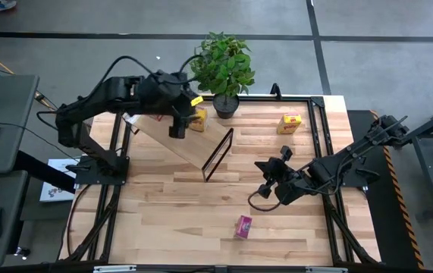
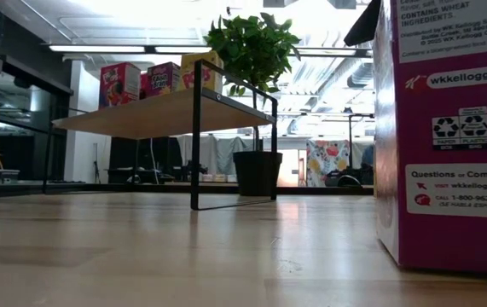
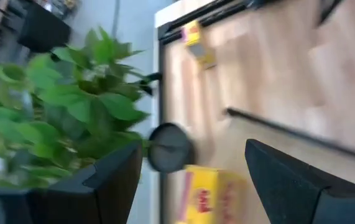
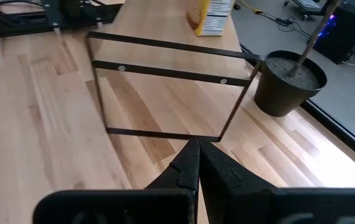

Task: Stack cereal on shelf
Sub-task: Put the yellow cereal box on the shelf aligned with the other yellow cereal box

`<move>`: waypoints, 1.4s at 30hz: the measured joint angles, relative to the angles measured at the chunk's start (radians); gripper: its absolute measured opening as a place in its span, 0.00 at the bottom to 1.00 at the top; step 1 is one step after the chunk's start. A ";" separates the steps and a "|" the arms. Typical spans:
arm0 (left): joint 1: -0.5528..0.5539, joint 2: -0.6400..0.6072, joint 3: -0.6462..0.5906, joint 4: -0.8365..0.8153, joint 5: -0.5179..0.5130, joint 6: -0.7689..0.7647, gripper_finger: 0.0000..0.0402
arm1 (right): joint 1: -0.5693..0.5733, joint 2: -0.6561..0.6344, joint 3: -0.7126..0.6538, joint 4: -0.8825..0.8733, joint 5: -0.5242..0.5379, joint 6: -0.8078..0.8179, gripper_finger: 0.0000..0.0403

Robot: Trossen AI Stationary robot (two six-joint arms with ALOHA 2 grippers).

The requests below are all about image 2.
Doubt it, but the purple cereal box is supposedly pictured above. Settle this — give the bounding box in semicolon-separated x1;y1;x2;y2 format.
373;0;487;275
146;61;182;98

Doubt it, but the yellow cereal box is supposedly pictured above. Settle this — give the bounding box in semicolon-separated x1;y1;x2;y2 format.
179;50;225;94

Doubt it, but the red cereal box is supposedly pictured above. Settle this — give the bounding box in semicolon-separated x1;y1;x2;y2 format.
99;61;142;110
139;72;150;101

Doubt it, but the green potted plant black pot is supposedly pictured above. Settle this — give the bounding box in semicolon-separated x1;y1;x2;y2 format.
203;12;302;197

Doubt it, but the floral patterned cloth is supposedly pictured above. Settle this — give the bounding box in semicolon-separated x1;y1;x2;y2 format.
305;139;351;188

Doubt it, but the grey hanging curtain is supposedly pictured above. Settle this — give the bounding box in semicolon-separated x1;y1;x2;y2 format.
177;135;255;177

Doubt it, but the long ceiling light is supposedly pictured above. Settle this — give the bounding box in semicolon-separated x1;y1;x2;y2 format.
49;44;213;55

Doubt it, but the black metal rig frame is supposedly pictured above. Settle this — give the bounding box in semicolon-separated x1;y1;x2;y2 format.
0;182;374;197

